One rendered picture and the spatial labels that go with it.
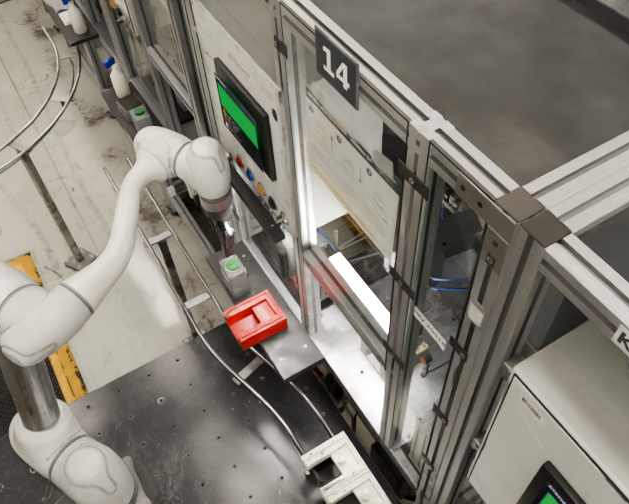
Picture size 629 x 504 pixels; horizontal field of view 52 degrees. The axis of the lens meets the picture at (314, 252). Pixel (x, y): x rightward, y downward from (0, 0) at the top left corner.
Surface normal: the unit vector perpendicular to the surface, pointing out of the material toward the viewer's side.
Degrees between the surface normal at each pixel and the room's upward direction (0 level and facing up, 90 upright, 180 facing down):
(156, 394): 0
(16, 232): 0
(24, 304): 9
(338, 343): 0
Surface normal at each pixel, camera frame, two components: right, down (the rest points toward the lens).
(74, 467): 0.11, -0.58
